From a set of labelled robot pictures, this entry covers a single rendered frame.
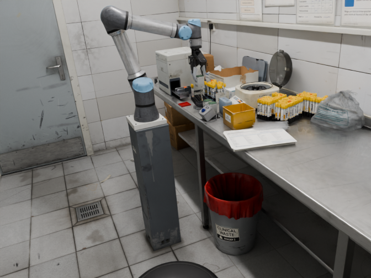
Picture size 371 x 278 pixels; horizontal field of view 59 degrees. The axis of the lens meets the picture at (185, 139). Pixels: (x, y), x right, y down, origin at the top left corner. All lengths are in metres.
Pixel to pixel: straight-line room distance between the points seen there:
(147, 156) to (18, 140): 2.03
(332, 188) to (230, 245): 1.04
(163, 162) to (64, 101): 1.85
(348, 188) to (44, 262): 1.94
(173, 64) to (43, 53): 1.52
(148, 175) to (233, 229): 0.61
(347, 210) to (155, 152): 1.14
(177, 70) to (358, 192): 1.57
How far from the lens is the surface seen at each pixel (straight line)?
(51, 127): 3.69
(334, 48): 1.97
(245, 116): 1.76
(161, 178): 2.04
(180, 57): 2.44
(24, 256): 2.64
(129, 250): 2.39
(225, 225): 2.09
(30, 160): 3.81
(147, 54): 3.74
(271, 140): 1.61
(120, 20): 1.82
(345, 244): 1.23
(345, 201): 1.25
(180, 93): 2.30
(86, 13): 3.59
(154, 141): 1.93
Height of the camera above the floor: 1.55
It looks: 24 degrees down
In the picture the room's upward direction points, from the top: 5 degrees counter-clockwise
